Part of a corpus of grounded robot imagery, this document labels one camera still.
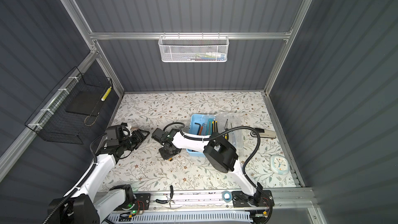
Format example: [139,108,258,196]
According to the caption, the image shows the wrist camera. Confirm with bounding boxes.
[151,128,166,144]
[105,125,131,146]

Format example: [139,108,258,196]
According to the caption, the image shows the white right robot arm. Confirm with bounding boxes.
[152,126,275,208]

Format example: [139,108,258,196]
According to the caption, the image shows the black wire wall basket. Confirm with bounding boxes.
[25,69,113,145]

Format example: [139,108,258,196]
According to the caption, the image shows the teal utility knife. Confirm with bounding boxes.
[207,120,212,135]

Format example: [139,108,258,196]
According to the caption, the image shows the white teal alarm clock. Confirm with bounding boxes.
[270,155,290,175]

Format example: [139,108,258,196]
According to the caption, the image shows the white wire wall basket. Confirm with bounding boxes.
[158,36,230,63]

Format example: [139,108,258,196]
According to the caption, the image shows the black hex key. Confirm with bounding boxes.
[194,122,202,135]

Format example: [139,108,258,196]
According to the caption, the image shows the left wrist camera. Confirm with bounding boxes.
[105,125,131,146]

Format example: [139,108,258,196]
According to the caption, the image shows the beige black stapler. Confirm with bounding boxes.
[250,128,277,139]

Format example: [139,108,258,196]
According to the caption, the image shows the yellow black utility knife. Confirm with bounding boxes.
[212,120,218,133]

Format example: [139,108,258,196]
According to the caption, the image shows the blue tape roll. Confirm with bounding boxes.
[221,190,232,203]

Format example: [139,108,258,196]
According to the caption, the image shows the yellow marker in basket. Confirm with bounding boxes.
[101,86,112,102]

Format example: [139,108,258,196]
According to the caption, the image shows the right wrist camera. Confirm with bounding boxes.
[151,128,166,144]

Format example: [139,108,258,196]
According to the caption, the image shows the light blue plastic tool box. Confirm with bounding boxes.
[186,113,217,158]

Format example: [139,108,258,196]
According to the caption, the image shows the black handled pliers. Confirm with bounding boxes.
[155,185,174,207]

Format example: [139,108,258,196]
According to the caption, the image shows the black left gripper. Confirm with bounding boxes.
[120,129,149,152]

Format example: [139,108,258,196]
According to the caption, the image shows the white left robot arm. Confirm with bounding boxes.
[44,125,150,224]

